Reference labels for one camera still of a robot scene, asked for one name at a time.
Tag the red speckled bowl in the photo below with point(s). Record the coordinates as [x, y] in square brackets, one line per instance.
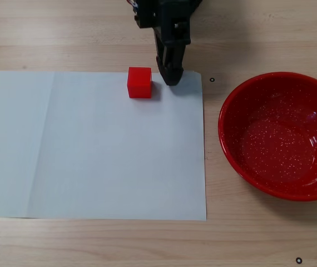
[275, 139]

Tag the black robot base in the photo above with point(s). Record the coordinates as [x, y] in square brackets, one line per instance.
[196, 5]

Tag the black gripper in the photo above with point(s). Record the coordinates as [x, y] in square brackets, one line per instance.
[173, 57]

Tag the red cube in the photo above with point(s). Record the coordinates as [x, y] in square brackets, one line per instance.
[139, 83]

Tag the white paper sheet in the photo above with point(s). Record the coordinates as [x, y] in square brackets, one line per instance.
[91, 150]

